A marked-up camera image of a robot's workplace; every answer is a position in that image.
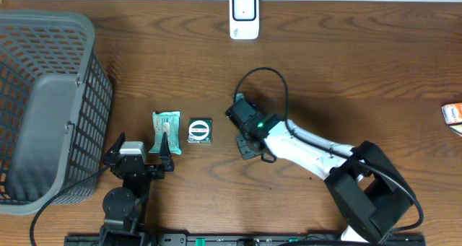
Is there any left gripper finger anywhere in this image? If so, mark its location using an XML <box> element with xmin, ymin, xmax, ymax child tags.
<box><xmin>108</xmin><ymin>132</ymin><xmax>126</xmax><ymax>156</ymax></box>
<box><xmin>159</xmin><ymin>132</ymin><xmax>175</xmax><ymax>172</ymax></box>

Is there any teal wet wipes pack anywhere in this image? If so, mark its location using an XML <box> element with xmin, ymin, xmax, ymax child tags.
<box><xmin>149</xmin><ymin>111</ymin><xmax>182</xmax><ymax>155</ymax></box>

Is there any small green box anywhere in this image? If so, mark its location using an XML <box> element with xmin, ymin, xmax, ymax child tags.
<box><xmin>187</xmin><ymin>118</ymin><xmax>212</xmax><ymax>144</ymax></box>

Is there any orange tissue pack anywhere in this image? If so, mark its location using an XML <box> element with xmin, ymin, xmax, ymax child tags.
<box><xmin>441</xmin><ymin>102</ymin><xmax>462</xmax><ymax>125</ymax></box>

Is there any orange snack bag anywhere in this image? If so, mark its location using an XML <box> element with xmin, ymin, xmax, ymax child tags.
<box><xmin>449</xmin><ymin>125</ymin><xmax>462</xmax><ymax>136</ymax></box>

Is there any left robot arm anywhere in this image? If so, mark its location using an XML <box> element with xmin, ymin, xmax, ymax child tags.
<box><xmin>98</xmin><ymin>133</ymin><xmax>175</xmax><ymax>245</ymax></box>

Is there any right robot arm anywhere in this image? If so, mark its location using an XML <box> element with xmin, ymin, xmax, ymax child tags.
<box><xmin>227</xmin><ymin>112</ymin><xmax>424</xmax><ymax>245</ymax></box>

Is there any white barcode scanner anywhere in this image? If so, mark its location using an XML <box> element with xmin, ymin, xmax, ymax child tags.
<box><xmin>229</xmin><ymin>0</ymin><xmax>260</xmax><ymax>40</ymax></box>

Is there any grey plastic basket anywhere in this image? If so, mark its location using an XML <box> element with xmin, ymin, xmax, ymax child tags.
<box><xmin>1</xmin><ymin>10</ymin><xmax>113</xmax><ymax>215</ymax></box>

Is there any left black cable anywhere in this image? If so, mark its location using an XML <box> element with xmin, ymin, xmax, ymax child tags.
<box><xmin>29</xmin><ymin>165</ymin><xmax>109</xmax><ymax>246</ymax></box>

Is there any black cable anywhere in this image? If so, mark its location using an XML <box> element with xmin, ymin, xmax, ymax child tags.
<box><xmin>233</xmin><ymin>66</ymin><xmax>424</xmax><ymax>234</ymax></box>
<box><xmin>29</xmin><ymin>165</ymin><xmax>109</xmax><ymax>246</ymax></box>

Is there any right black cable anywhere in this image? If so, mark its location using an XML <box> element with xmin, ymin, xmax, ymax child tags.
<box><xmin>233</xmin><ymin>66</ymin><xmax>424</xmax><ymax>234</ymax></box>

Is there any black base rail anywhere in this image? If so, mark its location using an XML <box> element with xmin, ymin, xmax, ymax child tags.
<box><xmin>64</xmin><ymin>232</ymin><xmax>427</xmax><ymax>246</ymax></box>

